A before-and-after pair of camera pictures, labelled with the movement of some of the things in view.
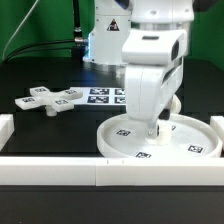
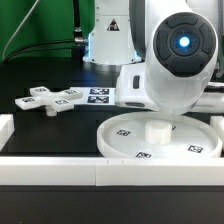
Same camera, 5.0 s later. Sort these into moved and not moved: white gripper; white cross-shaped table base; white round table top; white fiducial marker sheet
Moved: white gripper
Not moved: white cross-shaped table base; white fiducial marker sheet; white round table top
